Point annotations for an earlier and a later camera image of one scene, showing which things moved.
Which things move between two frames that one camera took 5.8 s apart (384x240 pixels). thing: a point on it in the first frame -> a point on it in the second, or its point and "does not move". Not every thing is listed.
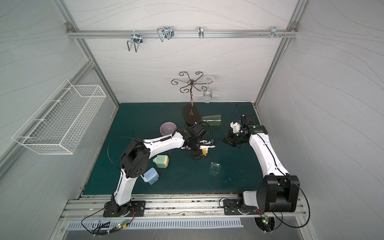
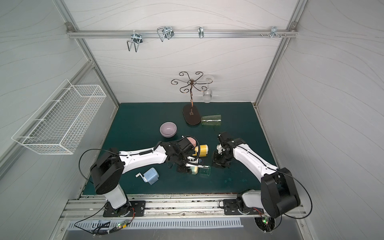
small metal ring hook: x=201 y=33 does not move
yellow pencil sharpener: x=205 y=151 does not move
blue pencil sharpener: x=151 y=176 does not move
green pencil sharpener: x=161 y=161 -> x=194 y=170
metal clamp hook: x=274 y=32 does not move
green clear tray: x=214 y=168 -> x=205 y=170
